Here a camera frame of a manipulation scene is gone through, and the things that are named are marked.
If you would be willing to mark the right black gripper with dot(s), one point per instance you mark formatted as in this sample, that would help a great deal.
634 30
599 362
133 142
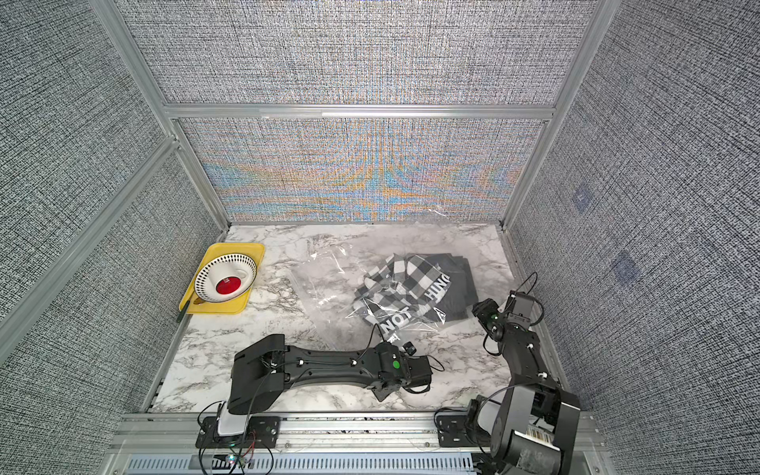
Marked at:
484 310

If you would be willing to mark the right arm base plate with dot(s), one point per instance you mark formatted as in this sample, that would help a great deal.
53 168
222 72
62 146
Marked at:
457 428

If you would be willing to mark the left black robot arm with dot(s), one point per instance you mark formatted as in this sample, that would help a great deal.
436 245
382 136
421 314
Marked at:
262 372

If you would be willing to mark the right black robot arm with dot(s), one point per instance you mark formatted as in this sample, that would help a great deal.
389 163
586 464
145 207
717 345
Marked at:
531 424

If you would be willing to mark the yellow tray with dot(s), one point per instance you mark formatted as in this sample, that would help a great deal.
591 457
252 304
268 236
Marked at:
199 307

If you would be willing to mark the black white checkered cloth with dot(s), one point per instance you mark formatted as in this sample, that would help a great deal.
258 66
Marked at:
406 294

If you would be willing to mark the clear vacuum bag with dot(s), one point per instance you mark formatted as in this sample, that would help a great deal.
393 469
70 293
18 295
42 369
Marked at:
327 279

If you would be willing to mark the green pen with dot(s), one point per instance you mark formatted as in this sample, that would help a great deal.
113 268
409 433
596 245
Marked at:
183 311

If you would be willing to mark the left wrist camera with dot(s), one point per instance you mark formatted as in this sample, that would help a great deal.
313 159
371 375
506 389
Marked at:
409 349

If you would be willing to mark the aluminium front rail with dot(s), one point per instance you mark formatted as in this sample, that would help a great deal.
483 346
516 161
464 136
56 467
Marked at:
297 443

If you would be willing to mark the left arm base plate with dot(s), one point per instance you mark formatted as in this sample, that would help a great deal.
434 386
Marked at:
237 431

